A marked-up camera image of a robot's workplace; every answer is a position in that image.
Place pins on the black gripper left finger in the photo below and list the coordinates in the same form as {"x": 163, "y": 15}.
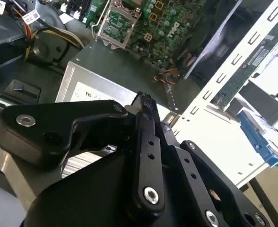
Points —
{"x": 46, "y": 113}

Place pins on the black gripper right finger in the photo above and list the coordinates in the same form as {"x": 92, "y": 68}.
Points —
{"x": 200, "y": 184}

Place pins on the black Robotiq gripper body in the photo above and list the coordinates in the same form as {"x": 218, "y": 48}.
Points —
{"x": 87, "y": 201}

